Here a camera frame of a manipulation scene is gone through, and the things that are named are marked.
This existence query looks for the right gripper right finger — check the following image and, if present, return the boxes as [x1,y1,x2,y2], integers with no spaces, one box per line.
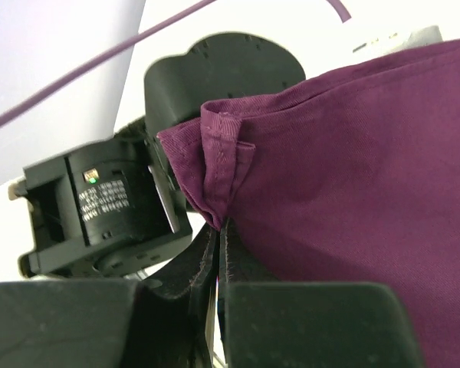
[218,221,425,367]

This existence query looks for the purple surgical cloth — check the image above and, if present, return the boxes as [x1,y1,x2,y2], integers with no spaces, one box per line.
[158,39,460,367]

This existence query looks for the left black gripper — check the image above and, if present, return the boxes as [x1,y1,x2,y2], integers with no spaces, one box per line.
[9,119,192,278]

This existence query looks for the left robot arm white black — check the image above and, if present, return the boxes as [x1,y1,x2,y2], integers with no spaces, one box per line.
[9,32,305,278]

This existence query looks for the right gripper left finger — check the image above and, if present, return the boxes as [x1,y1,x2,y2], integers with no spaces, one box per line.
[0,226,219,367]

